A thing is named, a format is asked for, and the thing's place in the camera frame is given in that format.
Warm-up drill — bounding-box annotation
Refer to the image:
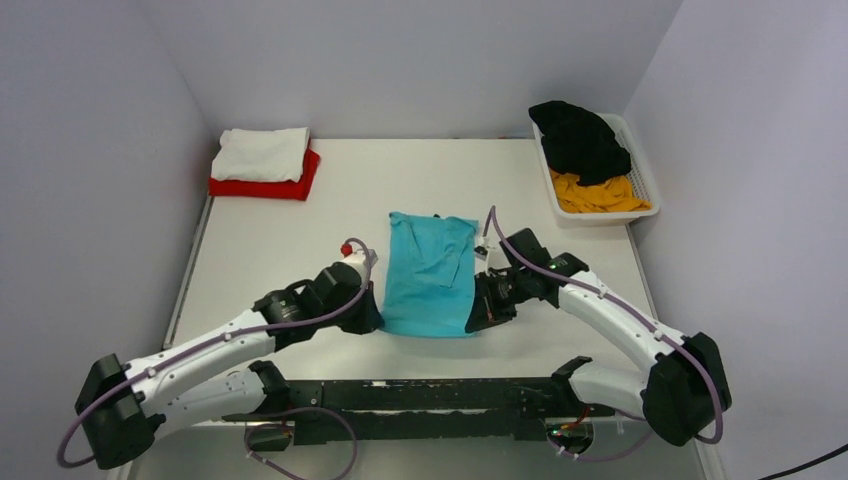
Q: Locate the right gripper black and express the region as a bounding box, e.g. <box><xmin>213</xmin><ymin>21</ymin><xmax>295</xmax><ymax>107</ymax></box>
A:
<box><xmin>466</xmin><ymin>268</ymin><xmax>532</xmax><ymax>333</ymax></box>

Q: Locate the teal t shirt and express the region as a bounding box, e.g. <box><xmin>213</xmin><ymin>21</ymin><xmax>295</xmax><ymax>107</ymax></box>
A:
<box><xmin>381</xmin><ymin>211</ymin><xmax>478</xmax><ymax>339</ymax></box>

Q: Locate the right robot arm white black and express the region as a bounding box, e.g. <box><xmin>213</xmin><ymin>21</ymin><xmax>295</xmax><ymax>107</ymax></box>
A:
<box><xmin>465</xmin><ymin>228</ymin><xmax>732</xmax><ymax>446</ymax></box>

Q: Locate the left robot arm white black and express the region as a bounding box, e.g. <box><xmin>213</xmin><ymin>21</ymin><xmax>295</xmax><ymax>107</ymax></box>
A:
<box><xmin>56</xmin><ymin>249</ymin><xmax>382</xmax><ymax>470</ymax></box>

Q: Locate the red folded t shirt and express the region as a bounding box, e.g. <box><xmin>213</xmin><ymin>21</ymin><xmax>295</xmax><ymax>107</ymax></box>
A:
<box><xmin>208</xmin><ymin>149</ymin><xmax>321</xmax><ymax>201</ymax></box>

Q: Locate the yellow t shirt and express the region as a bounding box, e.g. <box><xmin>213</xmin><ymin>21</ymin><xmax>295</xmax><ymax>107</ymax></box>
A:
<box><xmin>549</xmin><ymin>170</ymin><xmax>653</xmax><ymax>214</ymax></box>

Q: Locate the white folded t shirt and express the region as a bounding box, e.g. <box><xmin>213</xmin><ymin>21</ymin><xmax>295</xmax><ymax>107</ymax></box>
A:
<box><xmin>211</xmin><ymin>127</ymin><xmax>310</xmax><ymax>183</ymax></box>

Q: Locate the black t shirt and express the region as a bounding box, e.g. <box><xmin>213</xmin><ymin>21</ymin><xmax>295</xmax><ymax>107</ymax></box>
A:
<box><xmin>528</xmin><ymin>100</ymin><xmax>632</xmax><ymax>186</ymax></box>

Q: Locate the white plastic basket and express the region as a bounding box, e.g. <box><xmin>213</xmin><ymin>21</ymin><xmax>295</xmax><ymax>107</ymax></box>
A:
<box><xmin>531</xmin><ymin>113</ymin><xmax>662</xmax><ymax>229</ymax></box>

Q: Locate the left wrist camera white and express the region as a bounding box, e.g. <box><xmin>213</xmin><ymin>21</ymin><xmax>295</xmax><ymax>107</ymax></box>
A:
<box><xmin>340</xmin><ymin>243</ymin><xmax>379</xmax><ymax>278</ymax></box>

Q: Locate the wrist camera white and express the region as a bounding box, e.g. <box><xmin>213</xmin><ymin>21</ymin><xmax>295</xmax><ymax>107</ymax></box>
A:
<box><xmin>473</xmin><ymin>237</ymin><xmax>500</xmax><ymax>274</ymax></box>
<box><xmin>340</xmin><ymin>243</ymin><xmax>379</xmax><ymax>278</ymax></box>

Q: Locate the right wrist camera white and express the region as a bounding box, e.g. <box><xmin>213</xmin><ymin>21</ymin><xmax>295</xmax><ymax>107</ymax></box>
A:
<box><xmin>473</xmin><ymin>237</ymin><xmax>500</xmax><ymax>274</ymax></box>

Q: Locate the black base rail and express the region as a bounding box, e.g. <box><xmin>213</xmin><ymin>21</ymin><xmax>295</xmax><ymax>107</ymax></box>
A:
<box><xmin>225</xmin><ymin>377</ymin><xmax>613</xmax><ymax>446</ymax></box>

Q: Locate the black cable corner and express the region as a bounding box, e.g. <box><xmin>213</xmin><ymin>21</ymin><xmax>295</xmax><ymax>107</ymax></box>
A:
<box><xmin>760</xmin><ymin>444</ymin><xmax>848</xmax><ymax>480</ymax></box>

